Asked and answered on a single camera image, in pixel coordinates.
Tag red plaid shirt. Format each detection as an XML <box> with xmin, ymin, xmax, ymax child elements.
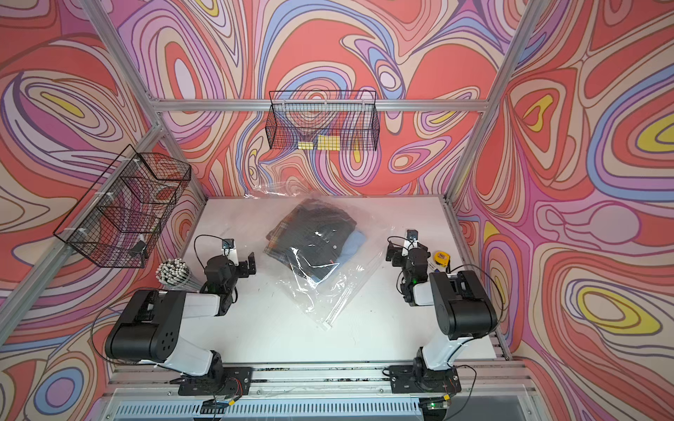
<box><xmin>264</xmin><ymin>220</ymin><xmax>296</xmax><ymax>266</ymax></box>

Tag clear plastic vacuum bag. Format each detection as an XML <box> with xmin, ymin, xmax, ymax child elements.
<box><xmin>247</xmin><ymin>183</ymin><xmax>396</xmax><ymax>330</ymax></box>

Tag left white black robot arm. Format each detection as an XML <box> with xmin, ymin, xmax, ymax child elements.
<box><xmin>105</xmin><ymin>254</ymin><xmax>256</xmax><ymax>379</ymax></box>

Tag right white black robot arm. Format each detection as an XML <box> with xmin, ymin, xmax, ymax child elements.
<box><xmin>385</xmin><ymin>242</ymin><xmax>498</xmax><ymax>390</ymax></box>

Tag light blue folded shirt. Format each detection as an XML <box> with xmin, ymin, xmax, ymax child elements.
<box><xmin>336</xmin><ymin>230</ymin><xmax>367</xmax><ymax>264</ymax></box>

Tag yellow tape measure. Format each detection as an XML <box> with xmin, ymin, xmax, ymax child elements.
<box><xmin>433</xmin><ymin>251</ymin><xmax>451</xmax><ymax>268</ymax></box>

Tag bundle of white sticks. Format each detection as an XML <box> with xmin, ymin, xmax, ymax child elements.
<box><xmin>156</xmin><ymin>259</ymin><xmax>202</xmax><ymax>292</ymax></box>

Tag yellow sticky note blocks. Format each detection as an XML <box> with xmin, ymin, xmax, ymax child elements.
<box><xmin>298</xmin><ymin>135</ymin><xmax>342</xmax><ymax>151</ymax></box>

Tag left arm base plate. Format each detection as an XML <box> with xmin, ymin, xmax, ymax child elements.
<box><xmin>170</xmin><ymin>367</ymin><xmax>253</xmax><ymax>397</ymax></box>

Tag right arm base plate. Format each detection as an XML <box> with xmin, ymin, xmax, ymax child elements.
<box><xmin>384</xmin><ymin>365</ymin><xmax>462</xmax><ymax>396</ymax></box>

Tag black wire basket left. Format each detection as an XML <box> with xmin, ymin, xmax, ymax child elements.
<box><xmin>53</xmin><ymin>145</ymin><xmax>192</xmax><ymax>268</ymax></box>

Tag black wire basket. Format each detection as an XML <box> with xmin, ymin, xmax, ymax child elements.
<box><xmin>265</xmin><ymin>89</ymin><xmax>380</xmax><ymax>152</ymax></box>
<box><xmin>53</xmin><ymin>145</ymin><xmax>192</xmax><ymax>268</ymax></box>

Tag black wire basket back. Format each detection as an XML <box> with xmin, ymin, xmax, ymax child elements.
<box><xmin>265</xmin><ymin>89</ymin><xmax>380</xmax><ymax>152</ymax></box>

